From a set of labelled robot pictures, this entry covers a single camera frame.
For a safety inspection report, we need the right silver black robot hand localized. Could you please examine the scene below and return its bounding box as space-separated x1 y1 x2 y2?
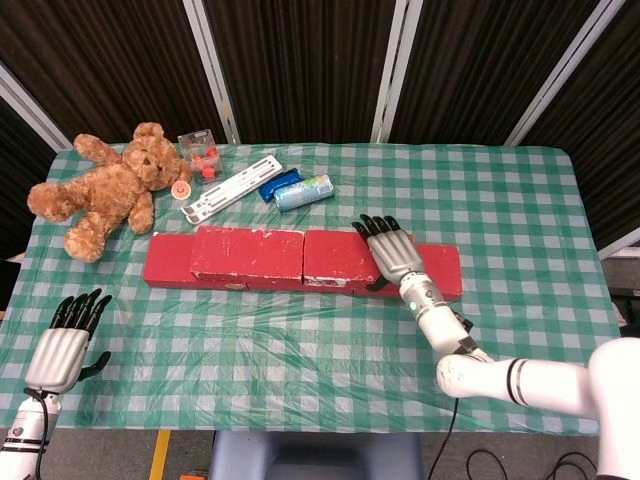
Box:
351 213 426 292

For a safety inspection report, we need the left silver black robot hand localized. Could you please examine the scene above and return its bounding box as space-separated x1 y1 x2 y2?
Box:
23 288 113 395

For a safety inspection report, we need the red brick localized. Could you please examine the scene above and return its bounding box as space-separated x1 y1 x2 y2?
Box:
189 224 306 281
353 243 463 303
301 228 416 289
142 232 251 291
247 276 357 294

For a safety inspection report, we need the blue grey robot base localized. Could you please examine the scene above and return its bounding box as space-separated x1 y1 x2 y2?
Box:
207 430 425 480

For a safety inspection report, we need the light blue cylindrical pack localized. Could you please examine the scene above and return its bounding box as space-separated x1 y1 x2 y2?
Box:
273 174 335 213

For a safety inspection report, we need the green white checked tablecloth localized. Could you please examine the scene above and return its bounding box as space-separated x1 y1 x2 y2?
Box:
0 142 634 436

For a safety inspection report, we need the blue snack packet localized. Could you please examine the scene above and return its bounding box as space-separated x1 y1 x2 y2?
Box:
257 167 304 203

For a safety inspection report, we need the brown teddy bear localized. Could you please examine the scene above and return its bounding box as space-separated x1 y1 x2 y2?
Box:
26 121 193 264

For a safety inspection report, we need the white slotted plastic stand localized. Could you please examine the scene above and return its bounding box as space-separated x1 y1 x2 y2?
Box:
180 154 284 225

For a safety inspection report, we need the clear box with red caps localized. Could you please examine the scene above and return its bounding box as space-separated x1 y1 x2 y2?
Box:
177 129 224 185

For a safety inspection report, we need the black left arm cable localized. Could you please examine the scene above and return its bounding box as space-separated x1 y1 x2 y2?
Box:
23 387 51 480

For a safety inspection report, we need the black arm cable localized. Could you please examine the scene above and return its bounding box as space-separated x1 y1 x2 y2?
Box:
23 387 51 480
428 397 459 480

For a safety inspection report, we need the white partition frame post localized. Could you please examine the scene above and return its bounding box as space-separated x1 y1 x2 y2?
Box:
372 0 425 145
597 227 640 261
182 0 242 145
503 0 629 147
0 62 74 154

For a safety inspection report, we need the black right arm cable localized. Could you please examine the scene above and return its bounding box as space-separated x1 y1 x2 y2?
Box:
428 397 459 480

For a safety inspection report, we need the black floor cable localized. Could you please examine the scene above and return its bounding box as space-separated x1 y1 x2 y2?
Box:
467 448 601 480

